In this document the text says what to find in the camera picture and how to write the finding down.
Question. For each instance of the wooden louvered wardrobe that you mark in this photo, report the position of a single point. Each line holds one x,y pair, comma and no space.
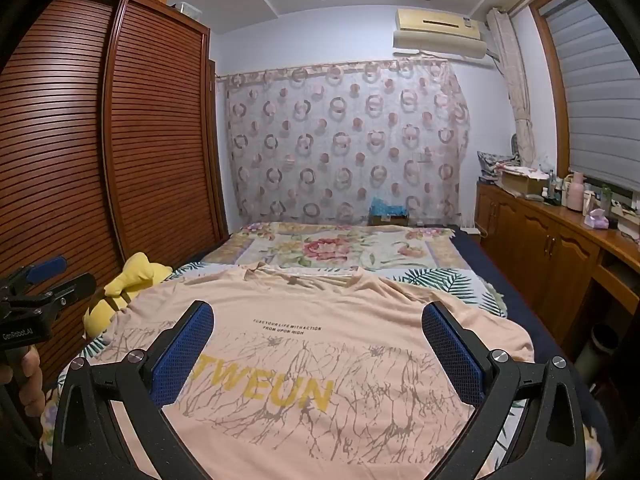
150,135

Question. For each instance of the cream air conditioner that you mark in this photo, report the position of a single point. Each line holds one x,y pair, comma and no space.
435,35

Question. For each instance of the person's left hand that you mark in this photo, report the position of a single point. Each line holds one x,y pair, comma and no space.
27,375

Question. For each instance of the floral fabric bag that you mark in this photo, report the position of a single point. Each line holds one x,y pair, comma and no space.
495,165

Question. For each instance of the pink thermos bottle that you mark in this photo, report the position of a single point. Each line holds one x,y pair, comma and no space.
575,195

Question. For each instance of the peach printed t-shirt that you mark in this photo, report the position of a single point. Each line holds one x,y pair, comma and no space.
320,410

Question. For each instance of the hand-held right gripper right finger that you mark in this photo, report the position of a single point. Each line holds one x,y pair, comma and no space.
450,350

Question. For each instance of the circle-patterned sheer curtain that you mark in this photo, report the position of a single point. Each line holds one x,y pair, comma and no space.
325,150

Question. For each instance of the beige window curtain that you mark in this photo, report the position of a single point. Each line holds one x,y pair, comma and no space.
515,85

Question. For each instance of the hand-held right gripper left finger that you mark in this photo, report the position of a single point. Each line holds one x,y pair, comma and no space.
185,350

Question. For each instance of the open beige cardboard box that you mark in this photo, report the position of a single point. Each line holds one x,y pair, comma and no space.
522,182

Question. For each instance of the pink tissue box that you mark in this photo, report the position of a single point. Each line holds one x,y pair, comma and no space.
596,221

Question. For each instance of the yellow plush toy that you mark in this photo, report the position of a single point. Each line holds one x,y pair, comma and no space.
130,280

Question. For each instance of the grey waste bin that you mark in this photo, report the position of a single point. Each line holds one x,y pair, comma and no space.
595,347

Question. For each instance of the dark blue bed sheet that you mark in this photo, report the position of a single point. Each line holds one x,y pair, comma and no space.
500,280

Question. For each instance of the wooden sideboard cabinet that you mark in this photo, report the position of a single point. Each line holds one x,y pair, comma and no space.
540,245

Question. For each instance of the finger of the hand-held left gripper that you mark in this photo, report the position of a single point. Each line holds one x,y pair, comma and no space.
75,287
47,267

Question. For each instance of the white storage box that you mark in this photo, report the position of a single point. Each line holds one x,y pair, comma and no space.
187,9

